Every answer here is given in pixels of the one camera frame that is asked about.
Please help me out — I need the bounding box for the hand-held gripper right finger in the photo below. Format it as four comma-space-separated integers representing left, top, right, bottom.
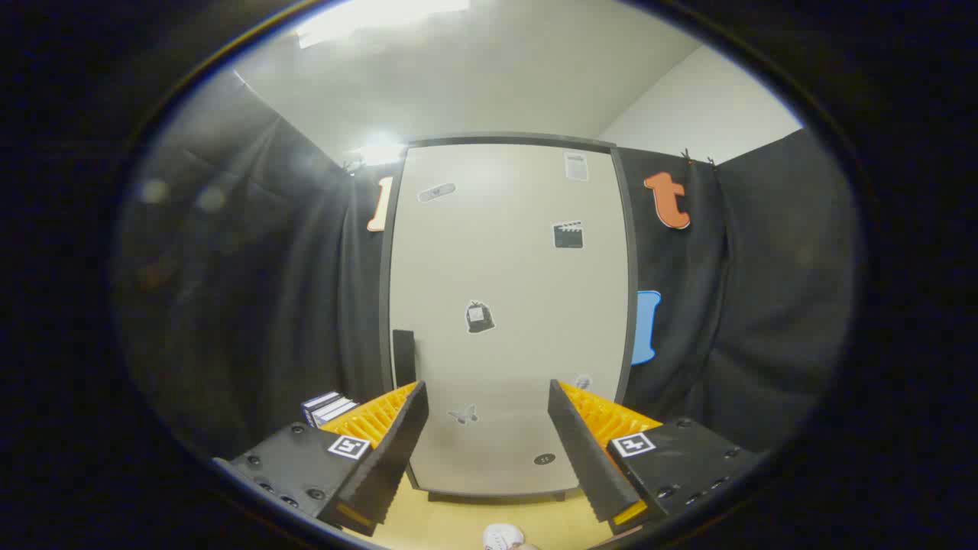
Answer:
547, 379, 765, 535

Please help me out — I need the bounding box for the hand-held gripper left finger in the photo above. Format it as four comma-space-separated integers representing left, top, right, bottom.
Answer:
212, 380, 430, 537

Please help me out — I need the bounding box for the black door handle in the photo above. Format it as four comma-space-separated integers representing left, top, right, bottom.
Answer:
392, 329, 417, 389

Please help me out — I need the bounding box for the white canvas shoe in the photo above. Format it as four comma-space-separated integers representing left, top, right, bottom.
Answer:
483, 523, 528, 550

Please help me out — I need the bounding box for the white shoe cabinet door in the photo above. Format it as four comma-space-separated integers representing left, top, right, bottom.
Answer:
390, 144, 629, 493

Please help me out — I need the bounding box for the grey shoe cabinet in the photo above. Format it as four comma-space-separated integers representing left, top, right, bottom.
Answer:
380, 132, 639, 503

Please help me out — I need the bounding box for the book with portrait cover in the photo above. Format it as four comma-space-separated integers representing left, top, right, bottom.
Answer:
313, 397, 358, 428

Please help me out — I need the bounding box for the blue spine book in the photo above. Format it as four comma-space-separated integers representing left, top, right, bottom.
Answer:
302, 391, 341, 425

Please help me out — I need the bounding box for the black backdrop cloth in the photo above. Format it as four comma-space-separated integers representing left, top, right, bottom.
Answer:
115, 69, 860, 459

